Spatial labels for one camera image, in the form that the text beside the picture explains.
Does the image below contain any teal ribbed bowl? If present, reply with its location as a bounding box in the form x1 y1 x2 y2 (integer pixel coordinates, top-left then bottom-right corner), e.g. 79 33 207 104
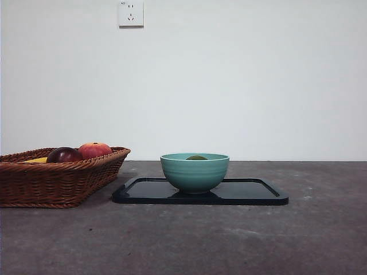
159 153 231 195

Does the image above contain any black rectangular tray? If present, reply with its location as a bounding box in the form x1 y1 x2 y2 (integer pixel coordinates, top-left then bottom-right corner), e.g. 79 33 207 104
111 176 290 206

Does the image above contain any red apple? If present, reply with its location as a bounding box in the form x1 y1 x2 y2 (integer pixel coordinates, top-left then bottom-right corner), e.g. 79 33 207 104
78 142 113 160

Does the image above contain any dark purple plum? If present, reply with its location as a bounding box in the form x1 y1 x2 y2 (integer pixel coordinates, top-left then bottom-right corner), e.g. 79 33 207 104
46 147 84 163

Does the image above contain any brown wicker basket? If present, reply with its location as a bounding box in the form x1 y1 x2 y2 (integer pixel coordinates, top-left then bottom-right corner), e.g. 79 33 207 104
0 146 131 209

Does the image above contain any yellow banana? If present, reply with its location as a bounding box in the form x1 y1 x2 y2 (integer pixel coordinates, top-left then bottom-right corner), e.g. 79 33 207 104
22 156 48 164

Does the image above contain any white wall power socket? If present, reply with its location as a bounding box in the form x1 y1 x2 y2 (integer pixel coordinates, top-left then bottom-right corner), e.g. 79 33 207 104
119 0 145 29

